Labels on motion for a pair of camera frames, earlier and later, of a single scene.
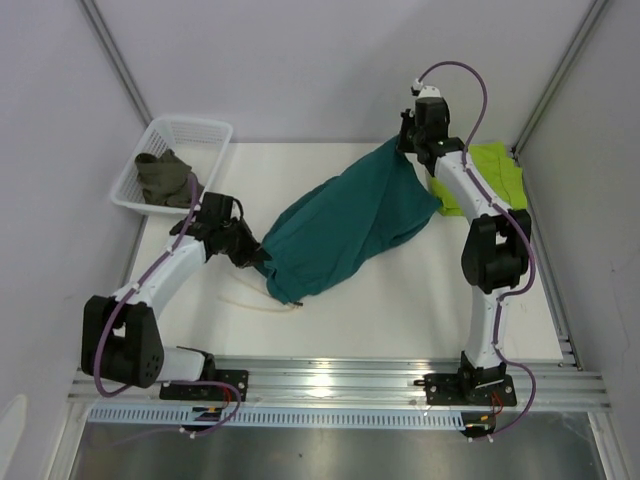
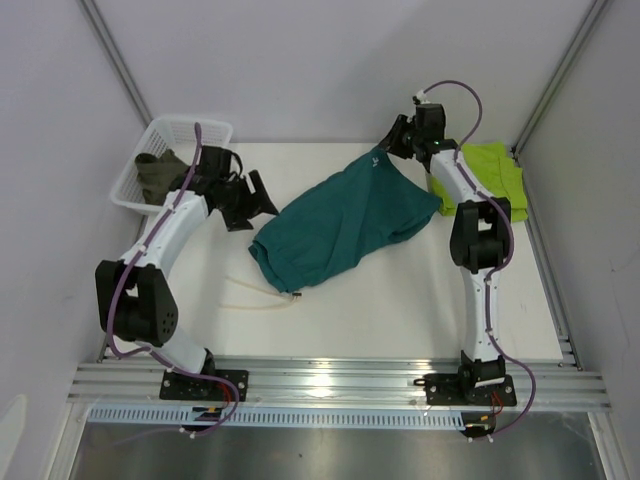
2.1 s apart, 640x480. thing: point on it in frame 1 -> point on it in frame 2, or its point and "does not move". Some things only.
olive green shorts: x=167 y=180 does not move
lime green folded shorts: x=500 y=174 does not move
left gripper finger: x=261 y=254 -> x=257 y=197
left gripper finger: x=255 y=264 -> x=236 y=222
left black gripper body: x=238 y=243 -> x=235 y=196
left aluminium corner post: x=110 y=52 does not move
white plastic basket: x=200 y=143 does not move
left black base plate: x=210 y=392 does not move
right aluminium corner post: x=558 y=77 does not move
